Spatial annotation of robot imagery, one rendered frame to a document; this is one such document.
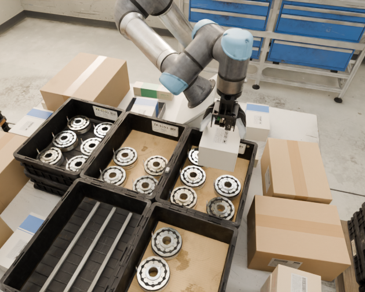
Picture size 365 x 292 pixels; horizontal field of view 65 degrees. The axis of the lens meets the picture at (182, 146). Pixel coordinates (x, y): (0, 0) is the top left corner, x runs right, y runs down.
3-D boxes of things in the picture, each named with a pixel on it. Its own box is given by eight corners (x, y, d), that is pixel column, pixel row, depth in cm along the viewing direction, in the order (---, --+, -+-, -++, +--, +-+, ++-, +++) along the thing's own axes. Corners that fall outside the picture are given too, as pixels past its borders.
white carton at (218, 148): (208, 124, 107) (210, 106, 100) (240, 130, 105) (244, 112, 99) (197, 164, 94) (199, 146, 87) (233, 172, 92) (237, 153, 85)
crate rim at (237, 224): (189, 130, 125) (189, 126, 123) (257, 146, 119) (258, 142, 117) (153, 204, 99) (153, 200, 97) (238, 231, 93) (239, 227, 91)
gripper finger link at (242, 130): (241, 149, 90) (228, 129, 85) (243, 136, 94) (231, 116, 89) (251, 147, 88) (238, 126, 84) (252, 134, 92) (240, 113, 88)
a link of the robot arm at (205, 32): (176, 42, 79) (197, 61, 72) (204, 10, 77) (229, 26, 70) (190, 58, 85) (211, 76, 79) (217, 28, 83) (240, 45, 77)
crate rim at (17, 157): (72, 99, 138) (70, 95, 136) (127, 114, 131) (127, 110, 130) (13, 159, 112) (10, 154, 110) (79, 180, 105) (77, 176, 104)
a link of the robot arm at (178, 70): (96, 13, 101) (162, 86, 74) (116, -12, 99) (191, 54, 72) (119, 32, 110) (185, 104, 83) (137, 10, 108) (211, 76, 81)
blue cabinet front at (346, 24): (266, 59, 279) (282, -1, 239) (344, 70, 268) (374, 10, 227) (266, 61, 278) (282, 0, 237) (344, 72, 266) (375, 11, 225)
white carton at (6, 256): (39, 222, 116) (31, 211, 109) (64, 233, 113) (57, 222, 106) (2, 270, 103) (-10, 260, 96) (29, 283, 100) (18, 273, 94)
